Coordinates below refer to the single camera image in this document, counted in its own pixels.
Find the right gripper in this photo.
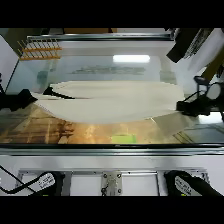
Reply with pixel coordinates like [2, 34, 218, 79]
[175, 99, 202, 117]

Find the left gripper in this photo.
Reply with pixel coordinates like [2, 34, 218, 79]
[9, 88, 38, 111]

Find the cream garment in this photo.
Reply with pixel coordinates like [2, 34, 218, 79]
[31, 79, 186, 125]

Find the brown garment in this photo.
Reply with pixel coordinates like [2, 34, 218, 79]
[201, 49, 224, 83]

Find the brown wooden rack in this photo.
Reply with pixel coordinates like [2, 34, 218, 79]
[17, 37, 64, 62]

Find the white garment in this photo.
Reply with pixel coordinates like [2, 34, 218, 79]
[186, 27, 224, 74]

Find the black cable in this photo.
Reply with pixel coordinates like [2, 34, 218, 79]
[0, 164, 46, 195]

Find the silver frame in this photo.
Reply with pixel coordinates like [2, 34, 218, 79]
[0, 32, 224, 197]

